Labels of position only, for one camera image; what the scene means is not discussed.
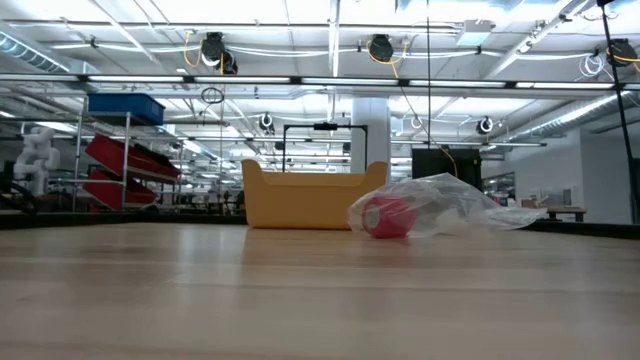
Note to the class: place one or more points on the red elastic bandage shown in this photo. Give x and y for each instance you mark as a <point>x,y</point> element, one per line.
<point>392,220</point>

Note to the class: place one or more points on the clear plastic bag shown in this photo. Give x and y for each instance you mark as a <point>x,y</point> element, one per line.
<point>450,200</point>

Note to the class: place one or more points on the yellow plastic bin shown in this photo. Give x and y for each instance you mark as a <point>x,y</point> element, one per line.
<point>305,200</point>

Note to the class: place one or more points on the black monitor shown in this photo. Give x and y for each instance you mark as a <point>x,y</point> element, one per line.
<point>430,160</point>

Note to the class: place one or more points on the thin black vertical pole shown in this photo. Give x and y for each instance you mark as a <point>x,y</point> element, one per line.
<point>428,75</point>

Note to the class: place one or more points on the metal shelf rack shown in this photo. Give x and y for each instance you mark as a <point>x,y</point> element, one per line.
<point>126,130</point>

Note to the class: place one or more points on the red storage bin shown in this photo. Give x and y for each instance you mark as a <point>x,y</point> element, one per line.
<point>115,152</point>
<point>105,187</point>

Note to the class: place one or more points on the blue storage bin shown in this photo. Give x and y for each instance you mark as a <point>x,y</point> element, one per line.
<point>125,107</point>

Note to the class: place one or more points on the white ceiling box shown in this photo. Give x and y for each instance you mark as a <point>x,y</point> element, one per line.
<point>475,32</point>

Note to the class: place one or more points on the wooden background table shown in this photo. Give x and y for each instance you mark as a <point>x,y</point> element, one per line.
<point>565,211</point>

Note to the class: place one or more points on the white robot figure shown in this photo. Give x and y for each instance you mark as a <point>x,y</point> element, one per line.
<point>35,160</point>

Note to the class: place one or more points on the thin black slanted pole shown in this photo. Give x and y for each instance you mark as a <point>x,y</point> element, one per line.
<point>620,100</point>

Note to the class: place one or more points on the black camera gantry frame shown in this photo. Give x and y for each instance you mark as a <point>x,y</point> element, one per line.
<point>325,126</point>

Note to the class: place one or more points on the suspended light rail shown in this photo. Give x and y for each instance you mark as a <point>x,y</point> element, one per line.
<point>350,81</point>

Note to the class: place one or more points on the silver air duct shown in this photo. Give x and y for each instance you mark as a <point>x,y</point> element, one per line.
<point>575,116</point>
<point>30,52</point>

